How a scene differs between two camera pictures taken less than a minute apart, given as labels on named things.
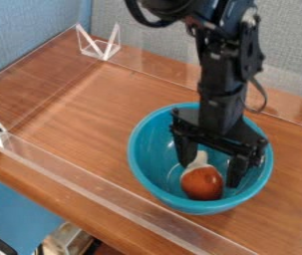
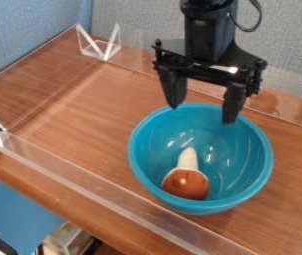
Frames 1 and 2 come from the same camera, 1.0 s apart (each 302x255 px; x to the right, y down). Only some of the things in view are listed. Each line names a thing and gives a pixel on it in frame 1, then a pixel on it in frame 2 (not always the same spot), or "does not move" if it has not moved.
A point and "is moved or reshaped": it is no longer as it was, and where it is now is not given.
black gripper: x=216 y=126 to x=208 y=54
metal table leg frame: x=68 y=240 does not move
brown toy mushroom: x=200 y=180 is moved or reshaped
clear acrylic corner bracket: x=99 y=49 does not move
